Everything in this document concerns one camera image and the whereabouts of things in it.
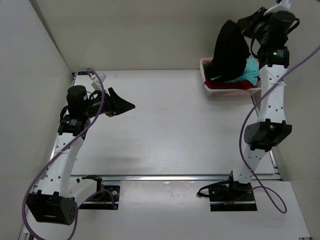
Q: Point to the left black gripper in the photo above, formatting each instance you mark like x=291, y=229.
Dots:
x=110, y=103

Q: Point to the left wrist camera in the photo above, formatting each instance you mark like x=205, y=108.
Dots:
x=95, y=81

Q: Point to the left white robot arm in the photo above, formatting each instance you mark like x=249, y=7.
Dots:
x=55, y=201

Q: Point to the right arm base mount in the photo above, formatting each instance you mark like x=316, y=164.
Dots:
x=229, y=196

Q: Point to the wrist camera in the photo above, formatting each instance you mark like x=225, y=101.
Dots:
x=95, y=81
x=282, y=5

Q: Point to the white plastic laundry basket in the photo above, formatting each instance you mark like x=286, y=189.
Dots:
x=227, y=92

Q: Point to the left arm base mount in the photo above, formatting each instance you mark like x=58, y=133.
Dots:
x=100, y=195

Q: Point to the pink t shirt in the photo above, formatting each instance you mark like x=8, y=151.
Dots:
x=206, y=61

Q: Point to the red t shirt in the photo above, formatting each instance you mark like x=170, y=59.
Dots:
x=238, y=85

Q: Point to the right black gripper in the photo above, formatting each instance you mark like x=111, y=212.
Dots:
x=246, y=25

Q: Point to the teal t shirt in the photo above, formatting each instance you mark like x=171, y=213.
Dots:
x=250, y=74

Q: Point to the black t shirt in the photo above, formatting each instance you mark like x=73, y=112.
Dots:
x=230, y=54

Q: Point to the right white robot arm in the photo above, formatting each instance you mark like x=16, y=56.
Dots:
x=251, y=53

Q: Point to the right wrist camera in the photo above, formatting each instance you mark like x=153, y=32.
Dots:
x=282, y=5

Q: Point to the blue label sticker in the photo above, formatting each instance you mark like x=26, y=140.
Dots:
x=85, y=73

